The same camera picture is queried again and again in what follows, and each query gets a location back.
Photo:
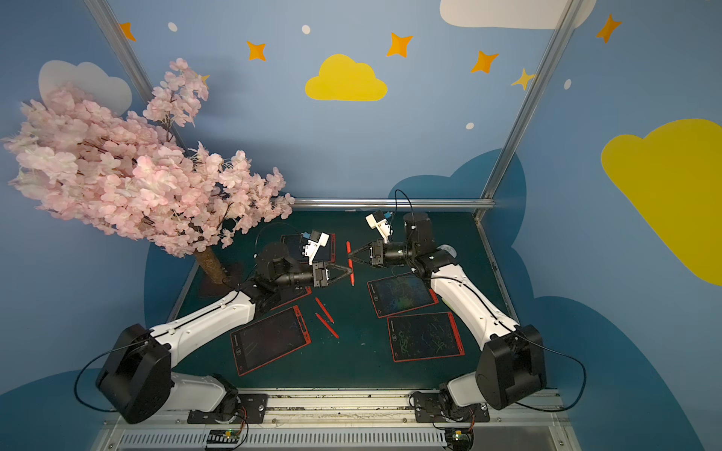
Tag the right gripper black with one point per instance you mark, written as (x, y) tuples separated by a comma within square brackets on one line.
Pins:
[(378, 253)]

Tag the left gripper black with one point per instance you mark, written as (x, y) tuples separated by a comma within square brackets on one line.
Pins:
[(322, 273)]

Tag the red stylus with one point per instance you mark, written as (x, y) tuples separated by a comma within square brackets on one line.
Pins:
[(324, 309), (327, 326), (350, 262)]

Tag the red tablet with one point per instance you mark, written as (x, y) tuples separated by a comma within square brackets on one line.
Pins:
[(291, 295), (267, 340), (422, 337), (400, 294), (297, 243)]

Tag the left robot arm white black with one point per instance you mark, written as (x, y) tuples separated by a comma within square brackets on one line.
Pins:
[(138, 377)]

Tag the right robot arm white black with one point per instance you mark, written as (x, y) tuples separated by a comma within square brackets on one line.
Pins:
[(512, 362)]

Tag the silver tin can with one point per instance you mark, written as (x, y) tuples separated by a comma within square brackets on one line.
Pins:
[(448, 248)]

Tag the left circuit board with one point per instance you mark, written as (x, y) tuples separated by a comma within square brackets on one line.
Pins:
[(222, 439)]

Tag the circuit board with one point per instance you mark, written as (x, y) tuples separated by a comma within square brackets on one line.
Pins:
[(222, 439), (459, 440)]

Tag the right circuit board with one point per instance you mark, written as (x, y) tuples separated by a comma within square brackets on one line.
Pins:
[(459, 440)]

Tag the pink cherry blossom tree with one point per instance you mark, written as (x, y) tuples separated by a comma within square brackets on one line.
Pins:
[(128, 176)]

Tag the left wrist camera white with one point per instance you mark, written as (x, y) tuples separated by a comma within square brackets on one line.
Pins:
[(315, 246)]

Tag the aluminium back rail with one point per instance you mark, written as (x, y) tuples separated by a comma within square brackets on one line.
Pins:
[(427, 205)]

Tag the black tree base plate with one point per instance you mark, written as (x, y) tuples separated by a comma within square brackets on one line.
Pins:
[(234, 274)]

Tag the aluminium rail frame front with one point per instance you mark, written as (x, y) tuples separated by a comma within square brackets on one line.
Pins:
[(369, 419)]

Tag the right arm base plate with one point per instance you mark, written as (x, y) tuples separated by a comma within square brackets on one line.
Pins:
[(439, 407)]

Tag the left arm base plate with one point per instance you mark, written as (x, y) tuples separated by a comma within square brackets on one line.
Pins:
[(254, 407)]

